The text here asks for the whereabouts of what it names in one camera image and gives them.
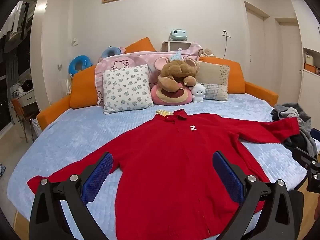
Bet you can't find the light blue bed blanket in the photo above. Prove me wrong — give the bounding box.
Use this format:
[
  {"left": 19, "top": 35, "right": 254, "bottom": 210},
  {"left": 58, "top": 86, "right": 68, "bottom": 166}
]
[{"left": 7, "top": 92, "right": 320, "bottom": 240}]

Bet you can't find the pile of grey clothes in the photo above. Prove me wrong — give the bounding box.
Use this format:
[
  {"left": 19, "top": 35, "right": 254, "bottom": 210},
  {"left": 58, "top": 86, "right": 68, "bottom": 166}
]
[{"left": 267, "top": 102, "right": 319, "bottom": 155}]

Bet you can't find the red button shirt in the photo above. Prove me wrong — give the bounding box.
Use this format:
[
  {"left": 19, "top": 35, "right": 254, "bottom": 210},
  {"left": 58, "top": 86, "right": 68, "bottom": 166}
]
[{"left": 27, "top": 109, "right": 300, "bottom": 240}]

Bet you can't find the teal projector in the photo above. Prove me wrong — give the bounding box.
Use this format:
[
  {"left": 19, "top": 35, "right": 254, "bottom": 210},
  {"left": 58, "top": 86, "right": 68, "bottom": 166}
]
[{"left": 169, "top": 29, "right": 188, "bottom": 41}]

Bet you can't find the small white plush toy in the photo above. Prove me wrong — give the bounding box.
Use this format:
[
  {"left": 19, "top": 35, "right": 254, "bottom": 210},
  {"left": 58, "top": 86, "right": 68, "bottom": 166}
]
[{"left": 189, "top": 82, "right": 207, "bottom": 104}]

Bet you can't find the white bedside shelf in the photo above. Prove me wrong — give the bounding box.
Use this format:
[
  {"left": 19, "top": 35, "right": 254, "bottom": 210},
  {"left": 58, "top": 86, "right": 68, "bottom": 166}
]
[{"left": 162, "top": 40, "right": 198, "bottom": 52}]

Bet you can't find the white door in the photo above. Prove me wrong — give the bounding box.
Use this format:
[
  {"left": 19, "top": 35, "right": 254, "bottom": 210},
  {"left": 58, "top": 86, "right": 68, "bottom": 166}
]
[
  {"left": 276, "top": 17, "right": 300, "bottom": 99},
  {"left": 246, "top": 4, "right": 266, "bottom": 87}
]

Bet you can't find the orange box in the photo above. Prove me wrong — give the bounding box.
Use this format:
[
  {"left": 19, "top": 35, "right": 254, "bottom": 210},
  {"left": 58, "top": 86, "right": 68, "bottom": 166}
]
[{"left": 303, "top": 64, "right": 320, "bottom": 75}]

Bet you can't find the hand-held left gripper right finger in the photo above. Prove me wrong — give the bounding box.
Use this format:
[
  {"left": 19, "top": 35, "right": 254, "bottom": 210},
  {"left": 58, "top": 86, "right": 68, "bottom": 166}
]
[{"left": 212, "top": 151, "right": 297, "bottom": 240}]

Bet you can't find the white floral pillow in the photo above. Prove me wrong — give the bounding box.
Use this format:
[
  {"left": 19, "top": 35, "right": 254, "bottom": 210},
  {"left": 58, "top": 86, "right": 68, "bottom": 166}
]
[{"left": 102, "top": 64, "right": 154, "bottom": 115}]

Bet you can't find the blue round plush toy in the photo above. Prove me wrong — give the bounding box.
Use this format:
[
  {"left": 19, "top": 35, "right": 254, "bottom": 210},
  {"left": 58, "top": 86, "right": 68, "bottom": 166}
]
[{"left": 101, "top": 46, "right": 125, "bottom": 59}]

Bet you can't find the beige patchwork pillow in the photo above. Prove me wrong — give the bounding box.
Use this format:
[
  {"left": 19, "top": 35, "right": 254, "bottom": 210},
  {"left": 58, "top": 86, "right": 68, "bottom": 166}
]
[{"left": 194, "top": 60, "right": 230, "bottom": 102}]

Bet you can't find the pink round plush cushion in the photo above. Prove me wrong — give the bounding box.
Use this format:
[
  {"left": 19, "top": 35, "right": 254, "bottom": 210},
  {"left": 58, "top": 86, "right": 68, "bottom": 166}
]
[{"left": 150, "top": 81, "right": 193, "bottom": 105}]

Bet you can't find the white wardrobe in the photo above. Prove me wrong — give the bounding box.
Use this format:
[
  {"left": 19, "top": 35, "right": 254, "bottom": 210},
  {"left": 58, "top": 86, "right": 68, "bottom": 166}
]
[{"left": 291, "top": 0, "right": 320, "bottom": 110}]

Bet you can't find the orange sofa bed frame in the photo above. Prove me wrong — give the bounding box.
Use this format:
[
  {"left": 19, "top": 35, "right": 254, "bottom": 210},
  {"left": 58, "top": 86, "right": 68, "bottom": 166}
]
[{"left": 36, "top": 81, "right": 279, "bottom": 131}]

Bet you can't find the white desk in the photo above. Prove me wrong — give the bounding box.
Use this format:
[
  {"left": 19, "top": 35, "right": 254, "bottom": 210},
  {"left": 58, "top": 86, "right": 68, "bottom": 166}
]
[{"left": 11, "top": 90, "right": 37, "bottom": 108}]

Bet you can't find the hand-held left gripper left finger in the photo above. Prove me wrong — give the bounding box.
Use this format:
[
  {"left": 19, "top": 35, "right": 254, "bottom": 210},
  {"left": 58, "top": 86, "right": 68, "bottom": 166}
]
[{"left": 29, "top": 152, "right": 114, "bottom": 240}]

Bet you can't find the blue swim ring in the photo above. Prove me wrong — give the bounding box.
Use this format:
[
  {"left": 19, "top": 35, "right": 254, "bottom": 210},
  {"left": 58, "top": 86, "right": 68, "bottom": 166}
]
[{"left": 69, "top": 56, "right": 92, "bottom": 77}]

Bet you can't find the brown plush toy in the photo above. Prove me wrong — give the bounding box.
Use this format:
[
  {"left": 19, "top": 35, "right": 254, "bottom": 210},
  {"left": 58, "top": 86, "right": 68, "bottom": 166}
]
[{"left": 154, "top": 56, "right": 199, "bottom": 92}]

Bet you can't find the orange chair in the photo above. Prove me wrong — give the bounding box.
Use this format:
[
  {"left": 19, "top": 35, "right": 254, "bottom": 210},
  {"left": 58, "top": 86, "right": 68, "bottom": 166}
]
[{"left": 11, "top": 99, "right": 38, "bottom": 143}]

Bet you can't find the orange back cushion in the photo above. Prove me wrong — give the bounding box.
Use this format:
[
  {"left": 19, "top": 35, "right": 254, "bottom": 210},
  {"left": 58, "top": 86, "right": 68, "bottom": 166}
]
[
  {"left": 69, "top": 64, "right": 101, "bottom": 110},
  {"left": 124, "top": 37, "right": 157, "bottom": 55},
  {"left": 199, "top": 56, "right": 247, "bottom": 95}
]

